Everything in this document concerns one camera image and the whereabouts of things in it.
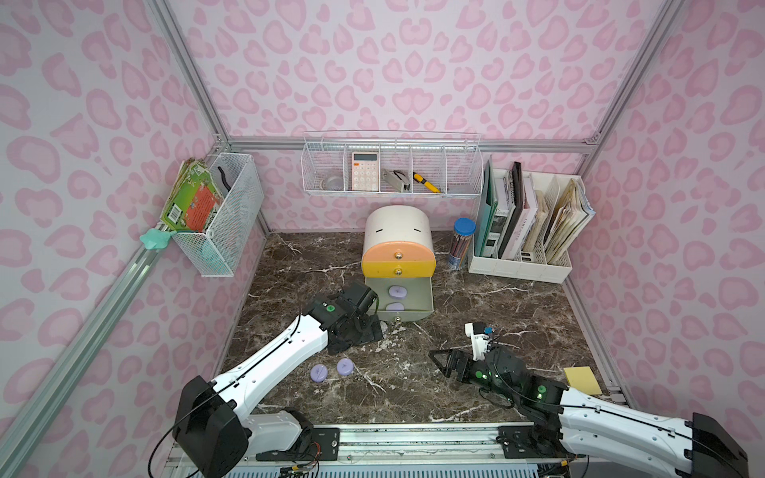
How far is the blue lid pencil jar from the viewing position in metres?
0.95

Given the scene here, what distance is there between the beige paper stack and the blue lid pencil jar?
0.27 meters

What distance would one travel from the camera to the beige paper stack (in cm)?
92

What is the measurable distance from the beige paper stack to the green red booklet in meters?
1.01

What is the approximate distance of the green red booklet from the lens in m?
0.68
